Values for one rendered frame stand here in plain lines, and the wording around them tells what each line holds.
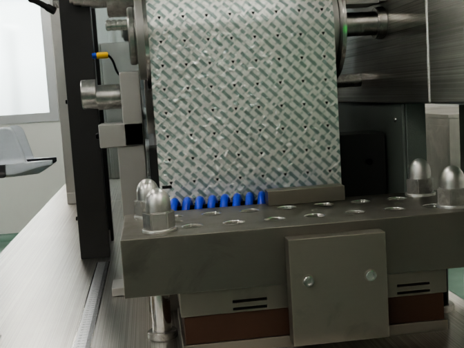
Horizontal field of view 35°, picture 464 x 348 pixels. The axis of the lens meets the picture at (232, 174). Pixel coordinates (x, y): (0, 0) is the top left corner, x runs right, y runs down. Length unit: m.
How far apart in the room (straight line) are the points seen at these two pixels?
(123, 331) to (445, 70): 0.47
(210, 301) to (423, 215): 0.24
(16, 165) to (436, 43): 0.51
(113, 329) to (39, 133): 5.70
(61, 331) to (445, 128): 4.42
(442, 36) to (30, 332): 0.59
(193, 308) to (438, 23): 0.41
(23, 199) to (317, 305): 5.95
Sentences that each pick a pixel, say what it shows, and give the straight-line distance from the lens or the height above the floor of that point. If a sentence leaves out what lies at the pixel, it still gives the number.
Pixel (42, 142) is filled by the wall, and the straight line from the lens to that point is 6.55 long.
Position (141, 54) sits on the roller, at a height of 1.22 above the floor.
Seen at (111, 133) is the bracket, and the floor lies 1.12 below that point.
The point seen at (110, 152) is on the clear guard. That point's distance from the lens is 1.96.
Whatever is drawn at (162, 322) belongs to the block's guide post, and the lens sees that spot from 0.83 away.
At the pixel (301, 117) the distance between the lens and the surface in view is 0.94.
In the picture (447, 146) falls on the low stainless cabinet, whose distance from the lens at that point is 5.14.
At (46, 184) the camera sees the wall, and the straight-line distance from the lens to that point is 6.58.
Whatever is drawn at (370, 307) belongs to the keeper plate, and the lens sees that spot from 0.76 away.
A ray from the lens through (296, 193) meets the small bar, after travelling 0.88.
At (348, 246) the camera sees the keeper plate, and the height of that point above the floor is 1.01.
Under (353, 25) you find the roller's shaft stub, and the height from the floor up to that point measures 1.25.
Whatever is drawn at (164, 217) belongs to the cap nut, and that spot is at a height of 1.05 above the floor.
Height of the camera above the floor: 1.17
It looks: 6 degrees down
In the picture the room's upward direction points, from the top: 4 degrees counter-clockwise
